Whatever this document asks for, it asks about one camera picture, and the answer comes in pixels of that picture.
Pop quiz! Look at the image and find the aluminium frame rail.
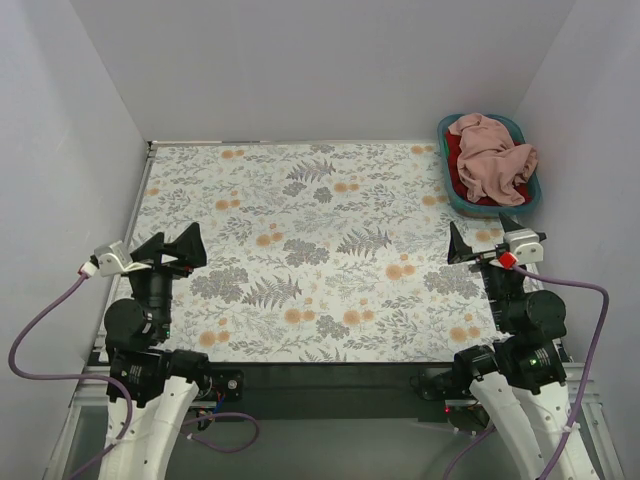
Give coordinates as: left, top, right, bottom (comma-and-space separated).
49, 367, 626, 480

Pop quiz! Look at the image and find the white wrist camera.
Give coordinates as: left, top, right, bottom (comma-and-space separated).
497, 228, 546, 269
78, 240, 148, 278

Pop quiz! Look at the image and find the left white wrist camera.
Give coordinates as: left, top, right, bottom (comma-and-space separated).
78, 240, 148, 278

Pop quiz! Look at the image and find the red t shirt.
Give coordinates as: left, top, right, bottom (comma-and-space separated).
445, 128, 532, 206

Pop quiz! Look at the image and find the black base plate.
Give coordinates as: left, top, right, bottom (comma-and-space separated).
194, 362, 477, 422

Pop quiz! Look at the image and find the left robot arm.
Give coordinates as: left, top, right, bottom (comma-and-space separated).
94, 222, 213, 479

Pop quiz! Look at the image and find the pink t shirt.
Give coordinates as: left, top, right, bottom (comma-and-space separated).
448, 113, 538, 207

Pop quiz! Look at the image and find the purple cable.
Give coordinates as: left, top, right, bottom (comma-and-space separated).
8, 272, 261, 480
442, 264, 611, 480

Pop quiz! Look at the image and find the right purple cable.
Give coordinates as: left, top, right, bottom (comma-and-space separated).
442, 264, 611, 480

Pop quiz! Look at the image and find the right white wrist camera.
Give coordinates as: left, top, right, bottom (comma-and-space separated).
497, 228, 546, 269

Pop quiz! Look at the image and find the floral table cloth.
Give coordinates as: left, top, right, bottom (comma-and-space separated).
131, 142, 502, 362

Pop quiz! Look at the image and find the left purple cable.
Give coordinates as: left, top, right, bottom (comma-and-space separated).
8, 272, 261, 480

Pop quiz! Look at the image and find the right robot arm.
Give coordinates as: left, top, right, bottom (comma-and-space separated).
447, 215, 598, 479

